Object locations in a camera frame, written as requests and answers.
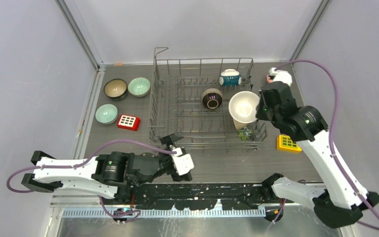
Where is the plain beige bowl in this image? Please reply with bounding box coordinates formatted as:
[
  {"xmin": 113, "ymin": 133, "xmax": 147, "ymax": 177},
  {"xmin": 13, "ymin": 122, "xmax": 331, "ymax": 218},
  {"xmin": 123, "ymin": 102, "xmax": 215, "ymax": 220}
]
[{"xmin": 228, "ymin": 91, "xmax": 260, "ymax": 123}]

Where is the grey wire dish rack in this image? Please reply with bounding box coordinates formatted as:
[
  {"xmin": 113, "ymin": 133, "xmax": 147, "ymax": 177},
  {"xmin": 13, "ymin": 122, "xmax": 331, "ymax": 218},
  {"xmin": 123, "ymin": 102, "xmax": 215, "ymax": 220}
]
[{"xmin": 148, "ymin": 47, "xmax": 267, "ymax": 150}]

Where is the celadon green bowl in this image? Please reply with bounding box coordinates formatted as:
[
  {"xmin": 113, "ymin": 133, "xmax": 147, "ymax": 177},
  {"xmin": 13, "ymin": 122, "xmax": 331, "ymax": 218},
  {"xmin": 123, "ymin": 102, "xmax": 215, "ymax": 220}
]
[
  {"xmin": 128, "ymin": 77, "xmax": 151, "ymax": 97},
  {"xmin": 95, "ymin": 104, "xmax": 118, "ymax": 124}
]

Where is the dark teal bowl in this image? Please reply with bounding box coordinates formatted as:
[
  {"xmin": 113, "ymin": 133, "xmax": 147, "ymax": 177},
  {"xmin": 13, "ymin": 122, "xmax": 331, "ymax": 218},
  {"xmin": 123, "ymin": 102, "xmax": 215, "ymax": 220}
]
[{"xmin": 104, "ymin": 79, "xmax": 128, "ymax": 100}]

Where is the red blue zigzag bowl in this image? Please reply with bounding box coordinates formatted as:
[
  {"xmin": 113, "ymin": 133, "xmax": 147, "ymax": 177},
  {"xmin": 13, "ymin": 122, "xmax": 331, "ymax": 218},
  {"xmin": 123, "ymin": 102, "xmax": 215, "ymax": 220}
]
[{"xmin": 266, "ymin": 75, "xmax": 273, "ymax": 83}]

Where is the beige deer bowl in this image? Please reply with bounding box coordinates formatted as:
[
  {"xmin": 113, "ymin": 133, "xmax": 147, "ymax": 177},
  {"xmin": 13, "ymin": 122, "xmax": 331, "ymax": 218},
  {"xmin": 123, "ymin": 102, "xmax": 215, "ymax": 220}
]
[{"xmin": 233, "ymin": 118, "xmax": 252, "ymax": 130}]

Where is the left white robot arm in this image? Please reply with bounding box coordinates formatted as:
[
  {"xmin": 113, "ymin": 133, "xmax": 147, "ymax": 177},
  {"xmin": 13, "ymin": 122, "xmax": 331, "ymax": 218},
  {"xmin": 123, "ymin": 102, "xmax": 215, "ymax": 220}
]
[{"xmin": 21, "ymin": 134, "xmax": 194, "ymax": 204}]

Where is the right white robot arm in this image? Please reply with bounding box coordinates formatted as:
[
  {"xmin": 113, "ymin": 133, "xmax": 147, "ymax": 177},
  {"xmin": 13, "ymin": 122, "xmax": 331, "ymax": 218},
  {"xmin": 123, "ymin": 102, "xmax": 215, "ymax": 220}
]
[{"xmin": 256, "ymin": 81, "xmax": 379, "ymax": 229}]

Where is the red window toy block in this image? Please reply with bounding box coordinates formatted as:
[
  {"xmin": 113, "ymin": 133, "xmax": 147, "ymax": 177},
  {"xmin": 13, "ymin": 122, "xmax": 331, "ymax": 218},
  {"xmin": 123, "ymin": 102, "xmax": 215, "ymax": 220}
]
[{"xmin": 117, "ymin": 114, "xmax": 141, "ymax": 131}]

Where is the yellow window toy block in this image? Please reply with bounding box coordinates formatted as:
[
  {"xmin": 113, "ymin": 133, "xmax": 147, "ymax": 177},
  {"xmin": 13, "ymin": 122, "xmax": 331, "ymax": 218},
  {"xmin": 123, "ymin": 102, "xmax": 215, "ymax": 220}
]
[{"xmin": 276, "ymin": 134, "xmax": 302, "ymax": 154}]

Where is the green owl puzzle piece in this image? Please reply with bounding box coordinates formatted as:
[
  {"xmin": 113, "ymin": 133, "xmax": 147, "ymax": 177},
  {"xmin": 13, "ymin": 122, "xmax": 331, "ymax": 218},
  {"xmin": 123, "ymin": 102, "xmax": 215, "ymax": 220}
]
[{"xmin": 238, "ymin": 127, "xmax": 253, "ymax": 141}]

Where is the teal white bowl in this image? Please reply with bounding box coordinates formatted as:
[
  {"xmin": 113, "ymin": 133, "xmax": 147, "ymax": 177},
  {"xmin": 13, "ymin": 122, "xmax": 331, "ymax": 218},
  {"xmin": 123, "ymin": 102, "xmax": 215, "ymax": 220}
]
[{"xmin": 219, "ymin": 69, "xmax": 242, "ymax": 86}]

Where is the brown striped bowl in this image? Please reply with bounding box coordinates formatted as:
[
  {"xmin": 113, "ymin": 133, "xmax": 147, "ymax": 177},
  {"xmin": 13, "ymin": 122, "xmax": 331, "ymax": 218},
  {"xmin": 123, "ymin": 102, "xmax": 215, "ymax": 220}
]
[{"xmin": 201, "ymin": 88, "xmax": 223, "ymax": 110}]

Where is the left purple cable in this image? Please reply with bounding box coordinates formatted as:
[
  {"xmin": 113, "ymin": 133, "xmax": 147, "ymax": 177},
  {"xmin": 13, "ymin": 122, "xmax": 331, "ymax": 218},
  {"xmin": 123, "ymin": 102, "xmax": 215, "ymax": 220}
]
[{"xmin": 6, "ymin": 138, "xmax": 178, "ymax": 224}]

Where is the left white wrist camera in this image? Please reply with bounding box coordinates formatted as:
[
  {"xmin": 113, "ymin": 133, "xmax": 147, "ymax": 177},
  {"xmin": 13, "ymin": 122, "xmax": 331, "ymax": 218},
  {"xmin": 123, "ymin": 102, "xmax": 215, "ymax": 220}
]
[{"xmin": 171, "ymin": 148, "xmax": 194, "ymax": 176}]

